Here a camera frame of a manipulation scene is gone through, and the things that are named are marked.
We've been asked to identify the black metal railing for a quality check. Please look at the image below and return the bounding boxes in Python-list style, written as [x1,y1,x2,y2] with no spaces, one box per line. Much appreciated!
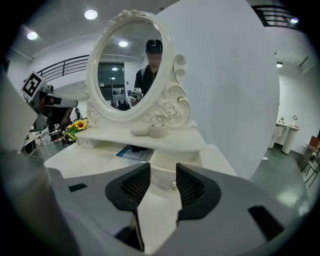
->
[250,3,300,29]
[36,54,90,82]

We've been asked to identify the white oval dish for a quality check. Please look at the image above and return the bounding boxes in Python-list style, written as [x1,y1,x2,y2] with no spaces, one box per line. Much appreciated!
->
[130,126,150,137]

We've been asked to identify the red chair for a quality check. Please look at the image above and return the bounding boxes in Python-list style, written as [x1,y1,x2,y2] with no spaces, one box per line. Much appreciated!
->
[300,134,320,188]

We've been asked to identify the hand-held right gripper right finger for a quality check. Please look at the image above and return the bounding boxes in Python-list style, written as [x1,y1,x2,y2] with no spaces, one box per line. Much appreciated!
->
[159,162,311,256]

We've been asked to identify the white partition panel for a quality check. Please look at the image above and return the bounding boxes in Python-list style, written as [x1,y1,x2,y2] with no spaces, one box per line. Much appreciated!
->
[154,0,280,181]

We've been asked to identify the yellow sunflower bouquet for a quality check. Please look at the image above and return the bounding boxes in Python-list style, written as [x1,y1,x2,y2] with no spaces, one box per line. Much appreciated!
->
[61,118,90,146]

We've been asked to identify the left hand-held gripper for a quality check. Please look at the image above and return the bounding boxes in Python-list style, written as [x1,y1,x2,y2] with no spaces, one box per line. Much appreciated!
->
[20,71,79,126]

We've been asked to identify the white ornate dressing table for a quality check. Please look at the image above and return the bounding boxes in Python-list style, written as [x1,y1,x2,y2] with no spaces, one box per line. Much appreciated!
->
[43,119,238,200]

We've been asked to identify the white drawer with crystal knob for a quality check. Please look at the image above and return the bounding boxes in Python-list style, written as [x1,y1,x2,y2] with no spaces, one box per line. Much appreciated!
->
[149,147,204,192]

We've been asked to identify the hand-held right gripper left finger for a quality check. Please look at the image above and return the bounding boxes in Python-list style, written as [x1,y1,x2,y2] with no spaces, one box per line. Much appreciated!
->
[47,162,152,256]

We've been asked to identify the white pedestal table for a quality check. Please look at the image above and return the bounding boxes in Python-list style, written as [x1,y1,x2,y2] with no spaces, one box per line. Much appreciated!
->
[274,114,301,155]

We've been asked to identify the oval white framed mirror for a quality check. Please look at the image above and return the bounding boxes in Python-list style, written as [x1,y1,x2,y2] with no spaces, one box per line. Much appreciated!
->
[84,9,193,130]

